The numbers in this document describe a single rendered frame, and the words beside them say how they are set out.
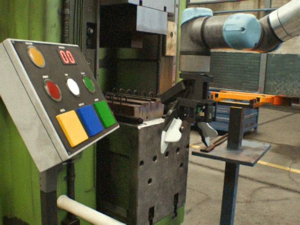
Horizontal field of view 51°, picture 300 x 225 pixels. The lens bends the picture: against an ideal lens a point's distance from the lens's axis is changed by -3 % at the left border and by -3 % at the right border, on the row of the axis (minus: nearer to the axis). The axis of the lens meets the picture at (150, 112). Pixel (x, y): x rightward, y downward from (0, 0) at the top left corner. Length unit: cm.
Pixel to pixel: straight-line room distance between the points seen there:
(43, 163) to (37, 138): 5
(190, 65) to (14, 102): 40
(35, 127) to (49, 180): 25
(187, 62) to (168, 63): 90
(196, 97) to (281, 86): 835
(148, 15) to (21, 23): 50
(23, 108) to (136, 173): 67
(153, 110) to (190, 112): 59
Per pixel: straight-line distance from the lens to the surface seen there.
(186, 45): 77
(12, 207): 162
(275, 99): 160
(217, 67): 994
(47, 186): 92
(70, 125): 72
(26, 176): 145
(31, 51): 75
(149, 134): 126
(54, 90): 74
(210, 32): 72
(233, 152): 160
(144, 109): 130
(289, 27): 78
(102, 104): 92
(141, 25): 127
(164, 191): 144
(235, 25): 69
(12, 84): 71
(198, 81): 76
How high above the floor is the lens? 117
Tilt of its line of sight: 9 degrees down
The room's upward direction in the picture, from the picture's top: 2 degrees clockwise
